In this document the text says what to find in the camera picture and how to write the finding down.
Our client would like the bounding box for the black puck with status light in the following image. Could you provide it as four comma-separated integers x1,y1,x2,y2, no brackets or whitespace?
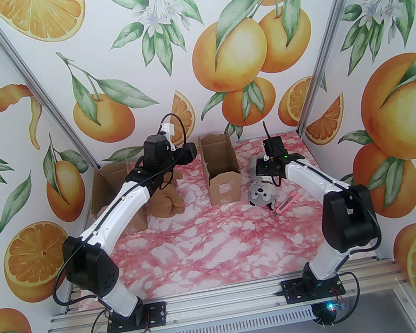
311,297,349,329

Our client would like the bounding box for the pink utility knife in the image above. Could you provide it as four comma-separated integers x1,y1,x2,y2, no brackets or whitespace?
272,192,304,216

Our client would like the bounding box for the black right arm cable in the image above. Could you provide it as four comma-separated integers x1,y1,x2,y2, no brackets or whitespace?
243,104,395,333

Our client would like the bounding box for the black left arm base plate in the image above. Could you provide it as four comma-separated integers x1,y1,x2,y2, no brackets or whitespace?
104,301,169,333

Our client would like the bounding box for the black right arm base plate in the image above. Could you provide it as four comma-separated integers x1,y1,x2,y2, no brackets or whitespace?
282,271,346,305

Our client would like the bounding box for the plain taped cardboard box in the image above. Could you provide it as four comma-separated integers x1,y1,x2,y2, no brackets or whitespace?
196,130,247,207

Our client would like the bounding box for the aluminium corner post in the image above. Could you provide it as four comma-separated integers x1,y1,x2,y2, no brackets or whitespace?
273,0,402,136
0,0,103,191

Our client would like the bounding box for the grey koala plush toy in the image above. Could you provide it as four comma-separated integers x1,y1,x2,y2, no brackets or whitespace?
242,166,280,214

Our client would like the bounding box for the brown plush toy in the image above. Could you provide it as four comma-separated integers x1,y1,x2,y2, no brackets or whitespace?
139,168,190,221

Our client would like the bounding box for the aluminium rail frame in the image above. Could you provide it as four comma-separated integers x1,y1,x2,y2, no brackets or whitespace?
36,231,412,333

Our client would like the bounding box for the cardboard box with white label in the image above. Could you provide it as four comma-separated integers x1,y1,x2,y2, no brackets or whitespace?
82,157,151,241

